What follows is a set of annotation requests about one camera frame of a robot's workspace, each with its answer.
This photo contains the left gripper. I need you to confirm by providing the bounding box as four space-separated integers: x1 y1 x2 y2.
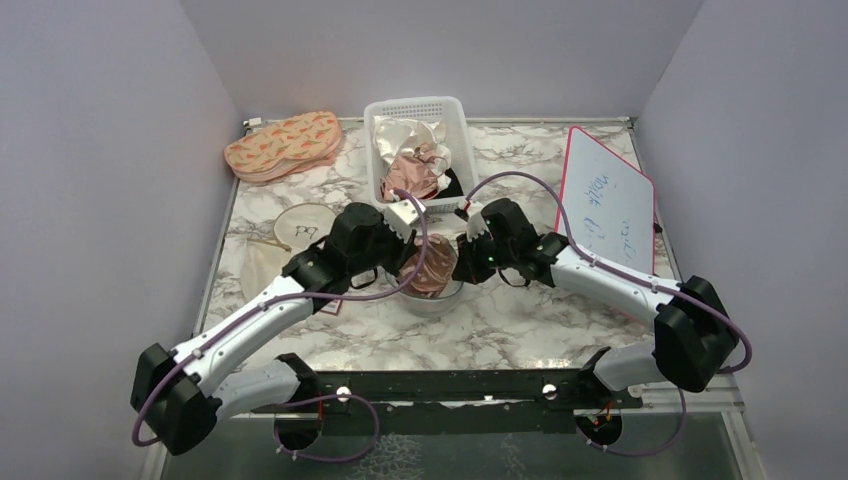
349 211 419 277

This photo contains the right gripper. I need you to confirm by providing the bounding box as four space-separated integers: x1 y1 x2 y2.
452 227 516 286

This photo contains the pink lace bra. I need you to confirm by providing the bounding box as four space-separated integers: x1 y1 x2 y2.
397 234 457 299

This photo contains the white mesh laundry bag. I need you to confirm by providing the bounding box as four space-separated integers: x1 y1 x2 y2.
384 258 464 318

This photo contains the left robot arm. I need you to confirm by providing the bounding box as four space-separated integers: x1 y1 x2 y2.
130 197 427 455

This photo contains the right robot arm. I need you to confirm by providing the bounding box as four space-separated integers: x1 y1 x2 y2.
453 199 740 407

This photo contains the pink satin bra in basket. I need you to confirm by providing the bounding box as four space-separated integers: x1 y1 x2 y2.
380 144 450 202

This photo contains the black garment in basket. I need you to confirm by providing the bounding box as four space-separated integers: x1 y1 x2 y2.
435 168 465 199

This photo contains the red white small box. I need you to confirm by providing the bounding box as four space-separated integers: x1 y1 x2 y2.
321 300 343 316

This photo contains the embroidery hoop with cloth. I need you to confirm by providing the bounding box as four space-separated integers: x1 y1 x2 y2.
240 203 336 300

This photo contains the white satin garment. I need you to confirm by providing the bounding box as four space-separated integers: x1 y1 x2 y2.
372 116 451 175

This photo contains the carrot pattern pouch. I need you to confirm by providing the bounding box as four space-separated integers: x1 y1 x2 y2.
223 111 343 183

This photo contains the red framed whiteboard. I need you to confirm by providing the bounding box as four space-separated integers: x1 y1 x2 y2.
555 125 658 326

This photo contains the white plastic basket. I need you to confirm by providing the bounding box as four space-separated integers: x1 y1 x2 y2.
364 96 479 213

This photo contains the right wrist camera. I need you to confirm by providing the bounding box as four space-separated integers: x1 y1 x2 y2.
455 201 488 241

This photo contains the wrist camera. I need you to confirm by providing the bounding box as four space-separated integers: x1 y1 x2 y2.
455 201 488 241
383 199 426 242

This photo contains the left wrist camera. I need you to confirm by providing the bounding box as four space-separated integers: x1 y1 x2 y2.
383 199 426 242

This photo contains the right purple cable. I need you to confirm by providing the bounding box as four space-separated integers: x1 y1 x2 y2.
460 170 754 376

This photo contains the purple cable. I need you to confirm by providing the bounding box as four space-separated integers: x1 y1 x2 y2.
131 188 432 448
460 170 754 376

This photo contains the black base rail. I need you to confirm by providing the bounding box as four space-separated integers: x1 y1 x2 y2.
253 368 643 436

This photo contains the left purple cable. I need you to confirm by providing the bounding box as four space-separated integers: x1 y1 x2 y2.
131 188 432 448

